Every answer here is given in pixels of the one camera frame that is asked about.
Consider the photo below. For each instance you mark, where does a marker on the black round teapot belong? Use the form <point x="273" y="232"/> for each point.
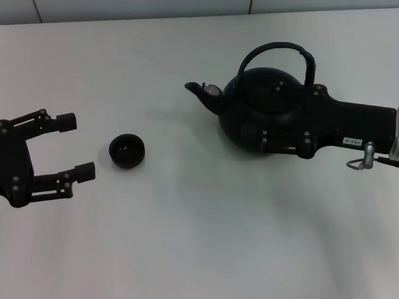
<point x="234" y="101"/>

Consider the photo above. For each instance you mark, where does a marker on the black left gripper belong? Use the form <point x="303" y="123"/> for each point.
<point x="7" y="161"/>

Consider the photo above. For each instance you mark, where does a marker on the dark brown teacup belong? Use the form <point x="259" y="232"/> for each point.
<point x="126" y="151"/>

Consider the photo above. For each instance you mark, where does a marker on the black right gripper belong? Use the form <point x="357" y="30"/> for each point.
<point x="353" y="126"/>

